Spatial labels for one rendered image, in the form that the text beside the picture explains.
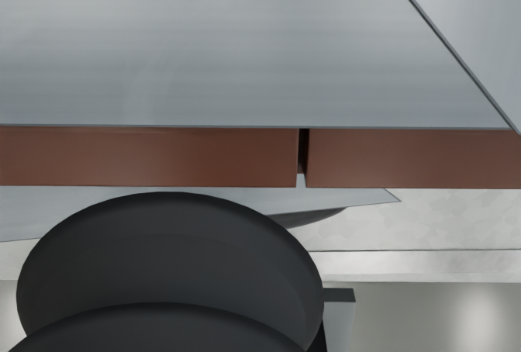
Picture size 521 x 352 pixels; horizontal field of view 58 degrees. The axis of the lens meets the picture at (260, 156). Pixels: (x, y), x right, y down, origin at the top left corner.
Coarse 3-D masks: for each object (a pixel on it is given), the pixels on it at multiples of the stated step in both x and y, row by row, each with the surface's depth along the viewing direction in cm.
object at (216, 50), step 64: (0, 0) 17; (64, 0) 17; (128, 0) 17; (192, 0) 17; (256, 0) 17; (320, 0) 17; (384, 0) 17; (0, 64) 18; (64, 64) 18; (128, 64) 18; (192, 64) 18; (256, 64) 18; (320, 64) 18; (384, 64) 18; (448, 64) 18; (320, 128) 20; (384, 128) 20; (448, 128) 20; (512, 128) 20
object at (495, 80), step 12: (480, 72) 19; (492, 72) 19; (504, 72) 19; (516, 72) 19; (480, 84) 19; (492, 84) 19; (504, 84) 19; (516, 84) 19; (492, 96) 19; (504, 96) 19; (516, 96) 19; (504, 108) 19; (516, 108) 19; (516, 120) 20; (516, 132) 20
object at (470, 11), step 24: (432, 0) 17; (456, 0) 17; (480, 0) 17; (504, 0) 17; (432, 24) 18; (456, 24) 18; (480, 24) 18; (504, 24) 18; (456, 48) 18; (480, 48) 18; (504, 48) 18
